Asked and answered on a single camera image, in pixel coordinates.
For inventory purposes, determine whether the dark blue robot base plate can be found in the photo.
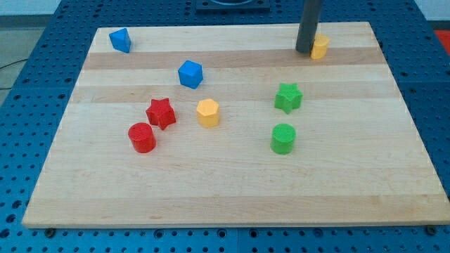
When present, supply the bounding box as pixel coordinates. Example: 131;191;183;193
193;0;271;13

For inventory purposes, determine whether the red star block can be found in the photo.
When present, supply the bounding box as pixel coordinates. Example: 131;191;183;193
146;98;176;130

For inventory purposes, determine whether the blue cube block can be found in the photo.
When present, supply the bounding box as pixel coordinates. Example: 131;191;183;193
178;60;203;89

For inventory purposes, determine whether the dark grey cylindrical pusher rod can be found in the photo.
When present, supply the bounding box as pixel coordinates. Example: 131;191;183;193
295;0;323;54

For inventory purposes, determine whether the black cable on floor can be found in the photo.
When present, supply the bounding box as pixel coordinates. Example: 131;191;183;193
0;58;28;91

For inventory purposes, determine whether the green cylinder block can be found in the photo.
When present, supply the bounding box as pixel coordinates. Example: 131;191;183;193
270;124;296;155

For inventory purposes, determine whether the yellow heart block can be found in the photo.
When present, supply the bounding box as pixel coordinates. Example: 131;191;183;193
310;34;330;60

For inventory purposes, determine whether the red cylinder block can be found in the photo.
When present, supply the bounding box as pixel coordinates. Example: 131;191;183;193
128;122;156;153

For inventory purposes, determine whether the green star block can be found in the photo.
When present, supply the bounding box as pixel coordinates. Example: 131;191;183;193
274;83;303;114

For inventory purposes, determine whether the light wooden board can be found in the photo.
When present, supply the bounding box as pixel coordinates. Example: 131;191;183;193
22;22;449;228

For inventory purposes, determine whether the yellow hexagon block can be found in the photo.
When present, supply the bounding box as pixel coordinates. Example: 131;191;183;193
196;98;220;128

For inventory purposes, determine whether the blue triangle block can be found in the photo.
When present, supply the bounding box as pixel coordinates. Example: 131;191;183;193
109;28;131;53

